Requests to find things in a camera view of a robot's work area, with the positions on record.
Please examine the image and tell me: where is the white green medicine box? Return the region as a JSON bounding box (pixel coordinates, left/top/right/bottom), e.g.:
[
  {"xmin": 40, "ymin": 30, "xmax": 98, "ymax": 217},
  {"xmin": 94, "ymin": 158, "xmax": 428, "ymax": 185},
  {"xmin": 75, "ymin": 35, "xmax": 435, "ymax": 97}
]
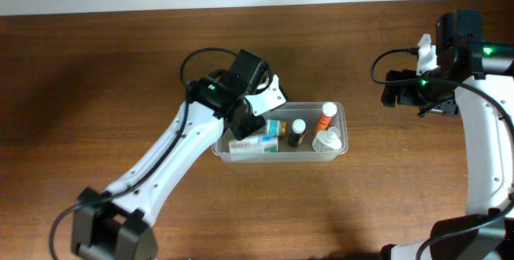
[{"xmin": 229, "ymin": 134, "xmax": 279, "ymax": 153}]

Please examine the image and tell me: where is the tiger balm glass jar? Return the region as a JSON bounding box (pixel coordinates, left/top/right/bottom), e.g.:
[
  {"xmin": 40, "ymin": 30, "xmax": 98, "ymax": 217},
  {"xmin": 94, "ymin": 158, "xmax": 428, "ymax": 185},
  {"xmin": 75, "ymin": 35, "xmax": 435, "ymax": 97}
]
[{"xmin": 265, "ymin": 119, "xmax": 287, "ymax": 137}]

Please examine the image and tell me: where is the orange tube white cap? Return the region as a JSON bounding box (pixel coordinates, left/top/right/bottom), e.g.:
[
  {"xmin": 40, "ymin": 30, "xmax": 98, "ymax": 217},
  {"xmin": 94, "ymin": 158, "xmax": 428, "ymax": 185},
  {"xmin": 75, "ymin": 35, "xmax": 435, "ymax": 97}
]
[{"xmin": 313, "ymin": 102, "xmax": 338, "ymax": 135}]

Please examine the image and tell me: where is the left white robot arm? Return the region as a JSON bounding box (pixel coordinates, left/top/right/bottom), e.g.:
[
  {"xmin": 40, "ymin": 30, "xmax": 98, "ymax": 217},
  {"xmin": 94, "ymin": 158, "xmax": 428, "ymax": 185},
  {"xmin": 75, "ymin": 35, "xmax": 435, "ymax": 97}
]
[{"xmin": 47, "ymin": 49, "xmax": 288, "ymax": 259}]

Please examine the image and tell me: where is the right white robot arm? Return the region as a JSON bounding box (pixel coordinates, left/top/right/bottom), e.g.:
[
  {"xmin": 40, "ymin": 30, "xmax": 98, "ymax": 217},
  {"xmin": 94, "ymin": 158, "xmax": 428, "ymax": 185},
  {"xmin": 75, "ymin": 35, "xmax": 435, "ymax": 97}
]
[{"xmin": 380, "ymin": 10, "xmax": 513, "ymax": 259}]

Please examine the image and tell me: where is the clear plastic container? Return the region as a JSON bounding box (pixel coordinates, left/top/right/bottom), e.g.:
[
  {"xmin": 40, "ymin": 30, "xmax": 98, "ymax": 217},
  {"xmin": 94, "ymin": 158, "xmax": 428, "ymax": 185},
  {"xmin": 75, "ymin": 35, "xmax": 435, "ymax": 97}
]
[{"xmin": 211, "ymin": 102, "xmax": 349, "ymax": 163}]

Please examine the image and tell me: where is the white plastic bottle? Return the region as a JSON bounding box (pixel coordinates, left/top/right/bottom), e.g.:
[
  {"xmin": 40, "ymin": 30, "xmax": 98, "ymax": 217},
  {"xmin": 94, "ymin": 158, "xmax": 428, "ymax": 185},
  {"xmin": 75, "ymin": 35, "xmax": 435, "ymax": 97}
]
[{"xmin": 312, "ymin": 127, "xmax": 342, "ymax": 152}]

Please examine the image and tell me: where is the dark brown bottle white cap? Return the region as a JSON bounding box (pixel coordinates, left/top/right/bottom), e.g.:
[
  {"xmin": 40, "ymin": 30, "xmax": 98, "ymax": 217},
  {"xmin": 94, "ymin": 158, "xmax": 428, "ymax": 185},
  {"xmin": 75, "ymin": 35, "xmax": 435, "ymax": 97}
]
[{"xmin": 288, "ymin": 119, "xmax": 306, "ymax": 148}]

